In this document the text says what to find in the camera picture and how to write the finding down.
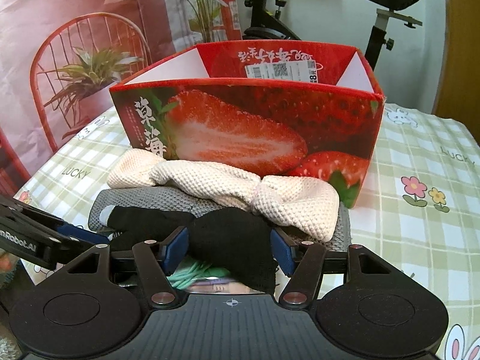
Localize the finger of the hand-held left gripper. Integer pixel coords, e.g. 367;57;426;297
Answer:
0;194;112;250

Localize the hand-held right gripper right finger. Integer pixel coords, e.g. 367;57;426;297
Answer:
270;228;425;308

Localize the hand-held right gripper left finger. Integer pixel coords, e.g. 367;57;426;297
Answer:
37;227;190;308

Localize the black sock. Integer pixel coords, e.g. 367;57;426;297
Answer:
100;205;279;295

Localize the grey knit cloth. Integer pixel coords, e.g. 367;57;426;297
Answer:
88;185;352;253

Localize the cream knit cloth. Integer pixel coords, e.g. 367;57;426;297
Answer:
107;148;344;244

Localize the red strawberry cardboard box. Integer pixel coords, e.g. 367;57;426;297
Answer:
109;42;385;210

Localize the checked rabbit print tablecloth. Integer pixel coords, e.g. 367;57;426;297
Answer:
13;103;480;360

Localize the wooden door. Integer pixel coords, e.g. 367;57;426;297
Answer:
431;0;480;121

